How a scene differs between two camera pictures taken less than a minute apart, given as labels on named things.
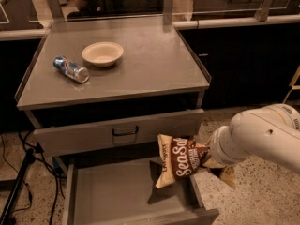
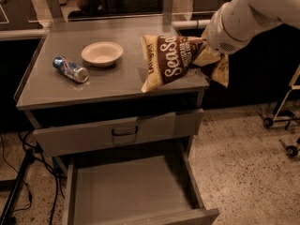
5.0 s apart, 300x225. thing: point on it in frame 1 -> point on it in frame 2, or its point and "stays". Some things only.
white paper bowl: [102, 53] stays
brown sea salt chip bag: [181, 157] -> [166, 58]
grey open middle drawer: [123, 191] stays
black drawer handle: [123, 134] stays
